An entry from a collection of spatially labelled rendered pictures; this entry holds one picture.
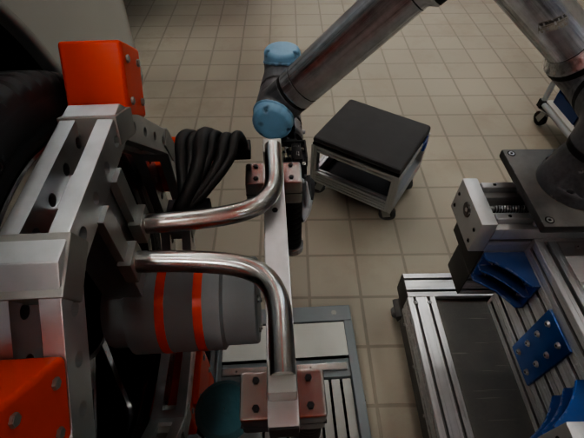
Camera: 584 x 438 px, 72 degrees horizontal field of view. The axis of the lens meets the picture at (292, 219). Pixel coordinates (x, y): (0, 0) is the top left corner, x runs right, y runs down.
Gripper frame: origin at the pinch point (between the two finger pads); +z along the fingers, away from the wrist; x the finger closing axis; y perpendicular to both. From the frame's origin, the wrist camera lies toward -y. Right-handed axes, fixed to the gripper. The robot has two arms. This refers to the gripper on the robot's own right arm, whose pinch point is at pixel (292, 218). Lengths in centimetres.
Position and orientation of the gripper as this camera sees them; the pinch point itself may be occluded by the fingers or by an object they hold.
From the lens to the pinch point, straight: 73.9
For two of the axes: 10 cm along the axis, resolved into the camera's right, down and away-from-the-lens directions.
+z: 0.6, 7.5, -6.5
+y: 0.0, -6.6, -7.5
